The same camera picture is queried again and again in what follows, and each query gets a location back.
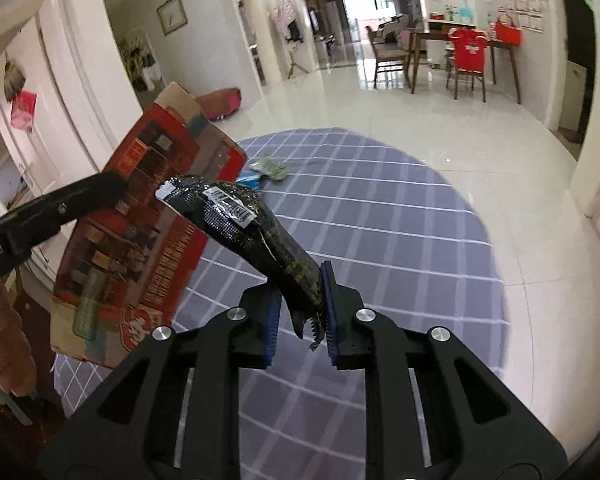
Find wooden dining table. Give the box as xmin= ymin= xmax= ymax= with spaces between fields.
xmin=410 ymin=22 xmax=522 ymax=105

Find hanging pink white clothes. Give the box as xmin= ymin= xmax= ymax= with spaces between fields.
xmin=269 ymin=0 xmax=301 ymax=43

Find black snack packet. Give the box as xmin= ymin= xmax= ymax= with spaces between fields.
xmin=156 ymin=175 xmax=327 ymax=351

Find teal table ornament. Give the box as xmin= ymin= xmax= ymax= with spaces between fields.
xmin=445 ymin=4 xmax=476 ymax=23

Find decor shelf with plants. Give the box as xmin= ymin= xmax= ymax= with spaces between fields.
xmin=117 ymin=30 xmax=161 ymax=93

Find pink paper door decoration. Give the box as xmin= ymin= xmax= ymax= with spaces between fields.
xmin=10 ymin=90 xmax=38 ymax=133

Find red shirt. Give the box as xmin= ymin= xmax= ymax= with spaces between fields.
xmin=449 ymin=27 xmax=488 ymax=72

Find framed wall picture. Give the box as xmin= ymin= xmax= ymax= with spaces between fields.
xmin=156 ymin=0 xmax=188 ymax=37

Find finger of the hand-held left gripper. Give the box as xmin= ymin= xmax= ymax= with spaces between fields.
xmin=10 ymin=170 xmax=130 ymax=256

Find red bag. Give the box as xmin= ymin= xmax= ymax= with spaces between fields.
xmin=495 ymin=14 xmax=523 ymax=47

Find red cardboard box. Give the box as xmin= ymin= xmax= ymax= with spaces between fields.
xmin=50 ymin=82 xmax=248 ymax=368

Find wooden chair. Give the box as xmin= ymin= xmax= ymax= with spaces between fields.
xmin=366 ymin=25 xmax=411 ymax=90
xmin=446 ymin=45 xmax=488 ymax=102

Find red cushion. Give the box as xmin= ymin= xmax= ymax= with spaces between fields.
xmin=195 ymin=87 xmax=243 ymax=122

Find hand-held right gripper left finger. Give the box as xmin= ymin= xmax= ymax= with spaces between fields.
xmin=37 ymin=285 xmax=283 ymax=480

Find green wrapper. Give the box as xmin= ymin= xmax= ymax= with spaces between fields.
xmin=247 ymin=156 xmax=288 ymax=181

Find person's left hand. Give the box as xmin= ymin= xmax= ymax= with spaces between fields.
xmin=0 ymin=302 xmax=37 ymax=400

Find grey checked tablecloth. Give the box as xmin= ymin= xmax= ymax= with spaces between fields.
xmin=52 ymin=127 xmax=511 ymax=480

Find wooden tripod stand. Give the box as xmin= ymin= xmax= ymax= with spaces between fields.
xmin=286 ymin=42 xmax=306 ymax=78

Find white cabinet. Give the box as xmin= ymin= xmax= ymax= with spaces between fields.
xmin=560 ymin=60 xmax=588 ymax=133

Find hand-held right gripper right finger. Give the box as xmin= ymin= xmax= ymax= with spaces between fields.
xmin=321 ymin=260 xmax=568 ymax=480

